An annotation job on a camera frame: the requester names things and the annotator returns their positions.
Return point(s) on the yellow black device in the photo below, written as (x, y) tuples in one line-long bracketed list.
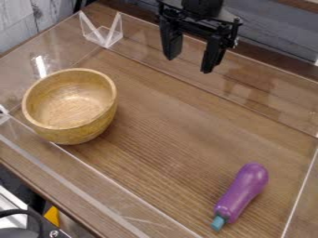
[(56, 217)]

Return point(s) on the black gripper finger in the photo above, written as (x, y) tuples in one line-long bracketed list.
[(212, 54), (169, 40)]

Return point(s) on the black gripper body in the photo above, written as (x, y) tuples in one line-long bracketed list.
[(199, 17)]

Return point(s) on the clear acrylic corner bracket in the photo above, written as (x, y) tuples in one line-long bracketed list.
[(100, 35)]

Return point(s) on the purple toy eggplant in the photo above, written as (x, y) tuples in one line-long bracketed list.
[(248, 184)]

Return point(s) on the brown wooden bowl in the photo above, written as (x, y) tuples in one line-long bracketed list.
[(69, 106)]

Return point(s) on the clear acrylic tray wall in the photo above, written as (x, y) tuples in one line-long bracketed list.
[(147, 179)]

